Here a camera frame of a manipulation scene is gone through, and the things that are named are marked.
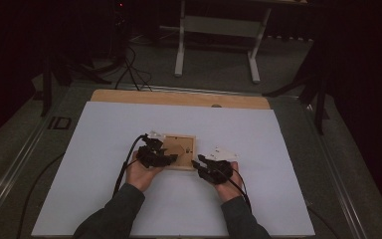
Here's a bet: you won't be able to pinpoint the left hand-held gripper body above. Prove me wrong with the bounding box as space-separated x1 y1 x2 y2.
135 130 169 169

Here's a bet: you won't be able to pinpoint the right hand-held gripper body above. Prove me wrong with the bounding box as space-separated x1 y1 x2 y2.
200 146 239 185

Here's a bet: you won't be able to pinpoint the square wooden box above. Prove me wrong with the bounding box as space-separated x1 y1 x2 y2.
160 133 197 172

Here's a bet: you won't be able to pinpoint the person's right hand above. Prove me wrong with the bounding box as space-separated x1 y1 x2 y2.
213 161 243 203

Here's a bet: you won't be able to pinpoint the person's left hand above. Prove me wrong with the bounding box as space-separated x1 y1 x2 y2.
124 150 163 193

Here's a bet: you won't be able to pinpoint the white table mat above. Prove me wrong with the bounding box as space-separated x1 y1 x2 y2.
31 101 316 237

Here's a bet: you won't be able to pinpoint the black floor plate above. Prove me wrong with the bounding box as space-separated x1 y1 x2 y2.
48 116 73 131

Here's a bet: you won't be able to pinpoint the black stand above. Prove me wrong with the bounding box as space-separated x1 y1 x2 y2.
262 33 331 135
39 54 113 118

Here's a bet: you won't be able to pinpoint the dark device with red light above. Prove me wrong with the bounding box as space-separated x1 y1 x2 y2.
110 0 130 64

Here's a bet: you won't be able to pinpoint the white metal stand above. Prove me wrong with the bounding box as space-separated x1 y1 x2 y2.
173 0 273 84

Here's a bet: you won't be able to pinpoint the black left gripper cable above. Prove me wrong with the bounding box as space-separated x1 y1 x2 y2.
111 133 148 198

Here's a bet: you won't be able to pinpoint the black tangled floor cables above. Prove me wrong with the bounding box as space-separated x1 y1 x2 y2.
113 46 153 93

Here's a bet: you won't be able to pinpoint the black floor cable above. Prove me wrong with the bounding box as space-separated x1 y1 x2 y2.
306 204 341 239
15 151 67 239

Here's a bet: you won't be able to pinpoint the metal floor rail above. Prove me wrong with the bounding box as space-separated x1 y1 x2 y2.
299 103 371 239
0 113 64 230

